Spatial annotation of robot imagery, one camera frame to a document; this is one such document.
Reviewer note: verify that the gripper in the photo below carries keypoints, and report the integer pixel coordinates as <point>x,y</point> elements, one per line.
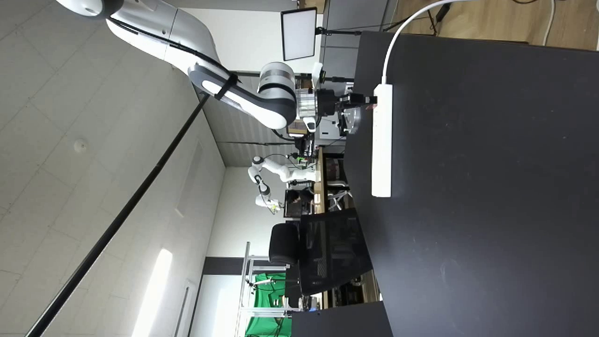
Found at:
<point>326,102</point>

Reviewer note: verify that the white power strip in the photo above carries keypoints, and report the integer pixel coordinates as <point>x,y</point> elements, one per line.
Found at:
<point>382,140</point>

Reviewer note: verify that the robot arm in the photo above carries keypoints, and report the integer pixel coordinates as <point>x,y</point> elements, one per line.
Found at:
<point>187,40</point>

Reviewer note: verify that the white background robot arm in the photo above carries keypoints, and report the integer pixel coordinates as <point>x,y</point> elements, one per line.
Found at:
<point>281,172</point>

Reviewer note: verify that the round silver object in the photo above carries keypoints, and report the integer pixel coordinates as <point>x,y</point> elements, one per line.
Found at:
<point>354,120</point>

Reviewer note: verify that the light panel on stand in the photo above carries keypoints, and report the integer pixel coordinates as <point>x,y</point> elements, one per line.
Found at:
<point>298,33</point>

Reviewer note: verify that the monitor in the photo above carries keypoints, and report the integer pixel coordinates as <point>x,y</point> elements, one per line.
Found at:
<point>294,203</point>

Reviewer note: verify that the black office chair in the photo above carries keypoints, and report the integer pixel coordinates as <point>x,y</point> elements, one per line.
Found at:
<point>327,252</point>

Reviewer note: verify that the black table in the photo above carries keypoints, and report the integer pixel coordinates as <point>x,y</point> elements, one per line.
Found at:
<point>341,322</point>

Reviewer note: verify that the green backdrop cloth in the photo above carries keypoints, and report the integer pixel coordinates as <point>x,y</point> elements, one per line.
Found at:
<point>269,323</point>

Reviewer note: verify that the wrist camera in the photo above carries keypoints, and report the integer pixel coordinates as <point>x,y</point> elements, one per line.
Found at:
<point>310,124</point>

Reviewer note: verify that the aluminium frame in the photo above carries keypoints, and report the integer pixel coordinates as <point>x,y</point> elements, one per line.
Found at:
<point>245,281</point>

